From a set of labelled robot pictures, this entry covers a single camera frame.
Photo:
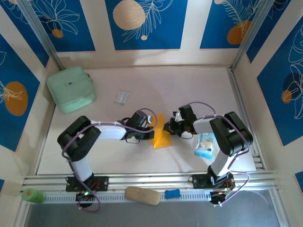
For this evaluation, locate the orange square paper sheet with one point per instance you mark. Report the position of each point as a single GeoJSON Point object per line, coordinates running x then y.
{"type": "Point", "coordinates": [161, 142]}

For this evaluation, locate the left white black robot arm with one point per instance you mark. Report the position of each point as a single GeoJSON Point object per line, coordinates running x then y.
{"type": "Point", "coordinates": [78, 137]}

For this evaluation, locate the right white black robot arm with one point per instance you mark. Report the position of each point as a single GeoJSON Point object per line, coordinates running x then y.
{"type": "Point", "coordinates": [232, 134]}

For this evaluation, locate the small clear plastic packet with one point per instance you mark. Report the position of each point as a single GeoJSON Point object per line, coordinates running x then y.
{"type": "Point", "coordinates": [122, 97]}

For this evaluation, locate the blue wet wipes pack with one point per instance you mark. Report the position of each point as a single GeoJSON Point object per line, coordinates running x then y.
{"type": "Point", "coordinates": [204, 146]}

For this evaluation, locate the beige oval case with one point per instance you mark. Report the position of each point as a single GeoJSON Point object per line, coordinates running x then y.
{"type": "Point", "coordinates": [142, 195]}

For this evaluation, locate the blue bone-shaped sponge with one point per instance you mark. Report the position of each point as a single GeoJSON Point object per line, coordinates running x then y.
{"type": "Point", "coordinates": [172, 194]}

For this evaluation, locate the mint green zip case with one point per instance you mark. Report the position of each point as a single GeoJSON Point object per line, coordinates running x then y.
{"type": "Point", "coordinates": [68, 87]}

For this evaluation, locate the green bottle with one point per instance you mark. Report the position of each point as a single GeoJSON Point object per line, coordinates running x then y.
{"type": "Point", "coordinates": [33, 195]}

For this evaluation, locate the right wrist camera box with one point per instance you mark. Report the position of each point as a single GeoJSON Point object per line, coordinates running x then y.
{"type": "Point", "coordinates": [177, 116]}

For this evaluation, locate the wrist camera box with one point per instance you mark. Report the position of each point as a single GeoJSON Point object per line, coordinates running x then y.
{"type": "Point", "coordinates": [177, 116]}
{"type": "Point", "coordinates": [149, 119]}

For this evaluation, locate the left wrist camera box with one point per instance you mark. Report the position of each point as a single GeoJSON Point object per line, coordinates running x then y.
{"type": "Point", "coordinates": [149, 119]}

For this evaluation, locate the aluminium mounting rail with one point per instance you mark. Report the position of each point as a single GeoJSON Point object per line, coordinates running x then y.
{"type": "Point", "coordinates": [154, 178]}

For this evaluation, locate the aluminium side rail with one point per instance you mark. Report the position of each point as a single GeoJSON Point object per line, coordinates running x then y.
{"type": "Point", "coordinates": [236, 89]}

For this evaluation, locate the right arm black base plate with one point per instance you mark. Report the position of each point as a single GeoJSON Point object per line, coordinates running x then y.
{"type": "Point", "coordinates": [198, 180]}

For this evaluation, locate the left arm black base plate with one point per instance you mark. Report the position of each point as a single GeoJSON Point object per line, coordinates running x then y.
{"type": "Point", "coordinates": [101, 183]}

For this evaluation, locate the aluminium corner post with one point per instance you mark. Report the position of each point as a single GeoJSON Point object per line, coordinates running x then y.
{"type": "Point", "coordinates": [40, 33]}
{"type": "Point", "coordinates": [251, 33]}

